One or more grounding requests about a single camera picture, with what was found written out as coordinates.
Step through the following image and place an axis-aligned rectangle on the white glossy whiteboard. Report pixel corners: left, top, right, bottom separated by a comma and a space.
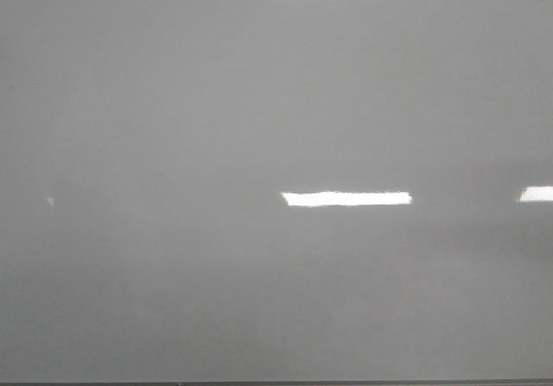
1, 0, 552, 383

